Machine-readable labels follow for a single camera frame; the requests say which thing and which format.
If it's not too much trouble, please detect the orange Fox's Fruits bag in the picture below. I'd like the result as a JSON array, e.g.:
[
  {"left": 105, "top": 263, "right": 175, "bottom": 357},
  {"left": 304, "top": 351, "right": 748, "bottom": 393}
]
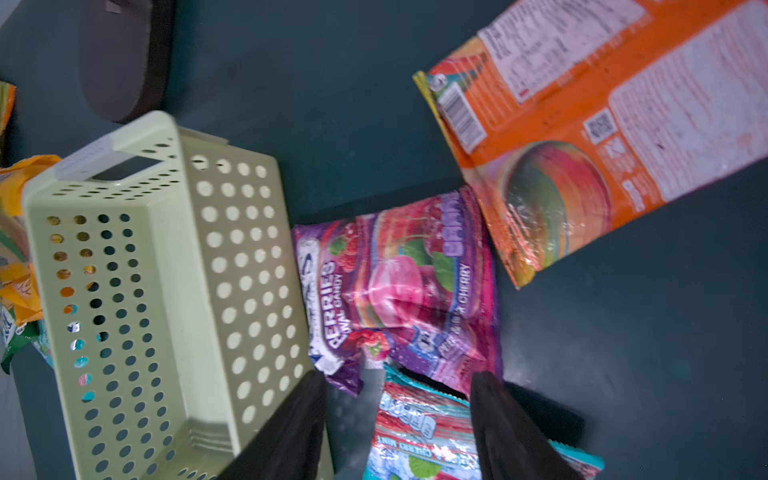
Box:
[{"left": 413, "top": 1, "right": 767, "bottom": 287}]

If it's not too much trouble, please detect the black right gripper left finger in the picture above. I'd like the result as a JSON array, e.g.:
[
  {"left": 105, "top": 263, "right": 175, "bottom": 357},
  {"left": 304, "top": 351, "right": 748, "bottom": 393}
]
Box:
[{"left": 218, "top": 370, "right": 326, "bottom": 480}]

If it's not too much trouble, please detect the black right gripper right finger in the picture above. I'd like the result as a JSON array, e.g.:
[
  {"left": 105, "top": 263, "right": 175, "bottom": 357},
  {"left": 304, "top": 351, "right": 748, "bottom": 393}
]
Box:
[{"left": 469, "top": 371, "right": 585, "bottom": 479}]

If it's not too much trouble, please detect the dark oval stand base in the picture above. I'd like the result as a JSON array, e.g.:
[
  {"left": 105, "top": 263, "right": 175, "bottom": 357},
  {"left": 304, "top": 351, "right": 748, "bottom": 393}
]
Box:
[{"left": 79, "top": 0, "right": 176, "bottom": 124}]

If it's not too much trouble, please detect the pale green plastic basket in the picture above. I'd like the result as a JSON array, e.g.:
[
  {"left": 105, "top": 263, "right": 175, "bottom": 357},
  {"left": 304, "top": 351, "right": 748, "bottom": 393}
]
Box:
[{"left": 23, "top": 111, "right": 311, "bottom": 479}]

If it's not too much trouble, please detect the teal Fox's mint bag right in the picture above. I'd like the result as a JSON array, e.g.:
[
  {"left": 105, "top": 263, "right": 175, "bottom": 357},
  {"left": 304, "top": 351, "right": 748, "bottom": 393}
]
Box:
[{"left": 364, "top": 368, "right": 605, "bottom": 479}]

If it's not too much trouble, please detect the purple Fox's Berries bag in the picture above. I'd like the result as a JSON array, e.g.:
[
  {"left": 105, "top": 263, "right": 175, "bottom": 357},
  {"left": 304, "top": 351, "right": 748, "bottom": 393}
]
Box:
[{"left": 293, "top": 187, "right": 503, "bottom": 395}]

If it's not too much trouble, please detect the yellow Cocoaland gummy bag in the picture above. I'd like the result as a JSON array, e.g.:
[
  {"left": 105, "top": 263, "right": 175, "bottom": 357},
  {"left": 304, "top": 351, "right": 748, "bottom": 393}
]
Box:
[{"left": 0, "top": 80, "right": 62, "bottom": 328}]

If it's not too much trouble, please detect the teal Fox's Mint Blossom bag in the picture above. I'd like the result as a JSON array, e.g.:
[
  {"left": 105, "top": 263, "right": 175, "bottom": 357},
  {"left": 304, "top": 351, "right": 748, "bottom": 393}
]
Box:
[{"left": 1, "top": 306, "right": 54, "bottom": 375}]

